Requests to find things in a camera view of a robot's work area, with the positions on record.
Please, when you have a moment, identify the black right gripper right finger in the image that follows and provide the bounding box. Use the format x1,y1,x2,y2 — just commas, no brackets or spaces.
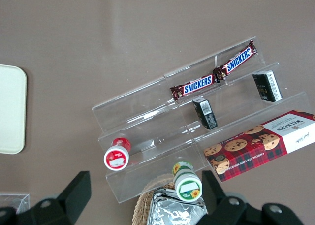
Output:
196,170,305,225

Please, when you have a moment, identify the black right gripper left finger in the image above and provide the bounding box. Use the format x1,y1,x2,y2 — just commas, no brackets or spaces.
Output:
0,170,93,225

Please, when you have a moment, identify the light tan wicker basket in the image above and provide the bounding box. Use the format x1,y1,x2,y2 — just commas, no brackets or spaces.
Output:
131,174,178,225

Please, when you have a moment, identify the cream plastic tray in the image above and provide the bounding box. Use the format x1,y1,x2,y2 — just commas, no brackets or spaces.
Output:
0,64,28,155

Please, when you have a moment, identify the clear acrylic bottle rack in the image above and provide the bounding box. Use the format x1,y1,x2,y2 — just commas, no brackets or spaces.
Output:
0,192,31,215

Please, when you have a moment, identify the green lid yogurt cup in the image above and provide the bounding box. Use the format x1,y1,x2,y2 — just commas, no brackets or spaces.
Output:
172,161,203,202

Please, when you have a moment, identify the silver foil packet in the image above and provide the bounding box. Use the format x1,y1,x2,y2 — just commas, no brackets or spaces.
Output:
147,187,209,225

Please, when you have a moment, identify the red tartan cookie box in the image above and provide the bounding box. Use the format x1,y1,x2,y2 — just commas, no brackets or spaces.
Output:
203,109,315,183

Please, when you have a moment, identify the red lid yogurt cup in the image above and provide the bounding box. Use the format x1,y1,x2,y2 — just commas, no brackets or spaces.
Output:
103,136,132,172

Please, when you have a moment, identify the small black box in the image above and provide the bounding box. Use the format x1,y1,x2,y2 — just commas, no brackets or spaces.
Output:
192,97,219,130
252,70,284,103

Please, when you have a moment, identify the brown Snickers bar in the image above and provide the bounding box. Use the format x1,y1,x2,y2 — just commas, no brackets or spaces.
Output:
170,74,220,99
212,39,258,82

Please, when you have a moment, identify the clear acrylic step shelf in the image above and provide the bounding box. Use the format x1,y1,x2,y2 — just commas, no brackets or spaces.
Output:
91,35,310,204

